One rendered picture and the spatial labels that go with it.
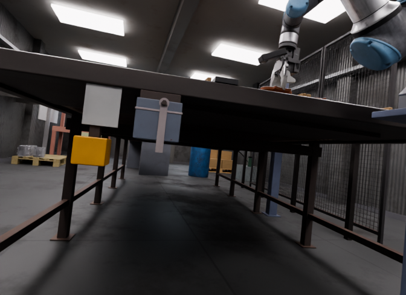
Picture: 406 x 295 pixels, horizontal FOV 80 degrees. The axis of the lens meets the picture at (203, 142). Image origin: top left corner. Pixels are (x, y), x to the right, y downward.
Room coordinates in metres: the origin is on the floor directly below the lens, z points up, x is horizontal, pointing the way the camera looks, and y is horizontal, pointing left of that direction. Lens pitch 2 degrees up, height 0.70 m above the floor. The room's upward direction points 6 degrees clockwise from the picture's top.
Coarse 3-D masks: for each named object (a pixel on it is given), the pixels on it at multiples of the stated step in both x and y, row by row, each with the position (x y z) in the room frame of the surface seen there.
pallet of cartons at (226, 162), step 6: (216, 150) 8.62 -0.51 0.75; (210, 156) 8.55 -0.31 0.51; (216, 156) 8.62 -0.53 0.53; (222, 156) 8.72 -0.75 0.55; (228, 156) 8.80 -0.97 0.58; (210, 162) 8.11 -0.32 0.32; (216, 162) 8.19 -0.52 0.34; (222, 162) 8.27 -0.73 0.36; (228, 162) 8.36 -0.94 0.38; (210, 168) 8.11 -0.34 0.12; (222, 168) 8.27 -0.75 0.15; (228, 168) 8.37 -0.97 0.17
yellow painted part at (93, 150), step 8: (96, 128) 0.72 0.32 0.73; (80, 136) 0.68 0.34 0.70; (88, 136) 0.71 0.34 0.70; (96, 136) 0.72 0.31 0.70; (72, 144) 0.68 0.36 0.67; (80, 144) 0.68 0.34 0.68; (88, 144) 0.68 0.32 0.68; (96, 144) 0.69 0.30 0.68; (104, 144) 0.69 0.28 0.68; (72, 152) 0.68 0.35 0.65; (80, 152) 0.68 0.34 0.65; (88, 152) 0.68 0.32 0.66; (96, 152) 0.69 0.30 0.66; (104, 152) 0.69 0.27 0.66; (72, 160) 0.68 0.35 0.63; (80, 160) 0.68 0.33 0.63; (88, 160) 0.68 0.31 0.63; (96, 160) 0.69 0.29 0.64; (104, 160) 0.69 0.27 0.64
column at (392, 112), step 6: (402, 108) 0.67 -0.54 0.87; (372, 114) 0.76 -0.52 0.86; (378, 114) 0.74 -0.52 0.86; (384, 114) 0.72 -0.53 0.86; (390, 114) 0.70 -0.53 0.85; (396, 114) 0.69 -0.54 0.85; (402, 114) 0.67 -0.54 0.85; (390, 120) 0.76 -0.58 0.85; (396, 120) 0.76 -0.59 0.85; (402, 120) 0.75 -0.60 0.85; (402, 264) 0.72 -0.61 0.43; (402, 270) 0.71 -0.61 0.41; (402, 276) 0.71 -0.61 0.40; (402, 282) 0.70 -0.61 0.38; (402, 288) 0.70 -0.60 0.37; (402, 294) 0.70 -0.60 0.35
